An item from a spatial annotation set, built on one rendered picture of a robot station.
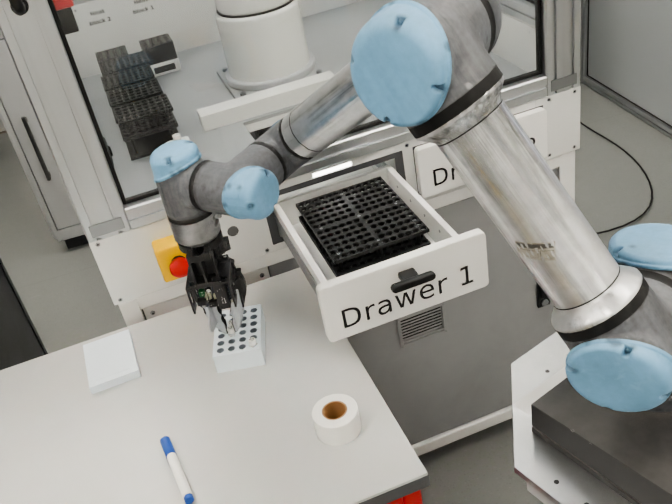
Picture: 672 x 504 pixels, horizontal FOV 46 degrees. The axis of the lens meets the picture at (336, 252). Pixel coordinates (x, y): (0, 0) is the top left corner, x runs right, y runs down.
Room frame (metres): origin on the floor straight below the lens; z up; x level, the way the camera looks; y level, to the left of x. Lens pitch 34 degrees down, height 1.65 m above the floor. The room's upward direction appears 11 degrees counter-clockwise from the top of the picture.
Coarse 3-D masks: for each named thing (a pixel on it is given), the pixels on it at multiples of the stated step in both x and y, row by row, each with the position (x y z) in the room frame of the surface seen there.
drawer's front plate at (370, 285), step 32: (416, 256) 1.01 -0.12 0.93; (448, 256) 1.03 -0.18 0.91; (480, 256) 1.04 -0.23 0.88; (320, 288) 0.98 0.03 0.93; (352, 288) 0.99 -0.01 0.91; (384, 288) 1.00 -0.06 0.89; (416, 288) 1.01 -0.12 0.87; (448, 288) 1.02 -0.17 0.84; (352, 320) 0.98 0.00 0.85; (384, 320) 1.00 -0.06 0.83
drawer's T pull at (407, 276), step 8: (400, 272) 1.00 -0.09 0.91; (408, 272) 1.00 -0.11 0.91; (416, 272) 0.99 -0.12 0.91; (432, 272) 0.98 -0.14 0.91; (408, 280) 0.98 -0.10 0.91; (416, 280) 0.97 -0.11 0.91; (424, 280) 0.98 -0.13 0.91; (392, 288) 0.97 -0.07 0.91; (400, 288) 0.97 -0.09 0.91; (408, 288) 0.97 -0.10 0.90
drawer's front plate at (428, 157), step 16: (528, 112) 1.43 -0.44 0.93; (544, 112) 1.42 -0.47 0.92; (528, 128) 1.42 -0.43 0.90; (544, 128) 1.42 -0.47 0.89; (432, 144) 1.37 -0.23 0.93; (544, 144) 1.42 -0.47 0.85; (416, 160) 1.37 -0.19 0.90; (432, 160) 1.37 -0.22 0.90; (432, 176) 1.36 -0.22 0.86; (448, 176) 1.37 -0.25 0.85; (432, 192) 1.36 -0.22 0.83
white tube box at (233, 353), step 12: (228, 312) 1.14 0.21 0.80; (252, 312) 1.14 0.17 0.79; (252, 324) 1.10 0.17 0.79; (264, 324) 1.12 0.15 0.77; (216, 336) 1.08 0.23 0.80; (228, 336) 1.07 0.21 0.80; (240, 336) 1.06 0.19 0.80; (252, 336) 1.06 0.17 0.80; (264, 336) 1.09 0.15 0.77; (216, 348) 1.05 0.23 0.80; (228, 348) 1.04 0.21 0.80; (240, 348) 1.04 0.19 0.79; (252, 348) 1.03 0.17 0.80; (264, 348) 1.05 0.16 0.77; (216, 360) 1.02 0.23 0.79; (228, 360) 1.02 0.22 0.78; (240, 360) 1.02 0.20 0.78; (252, 360) 1.02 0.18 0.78; (264, 360) 1.02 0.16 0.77
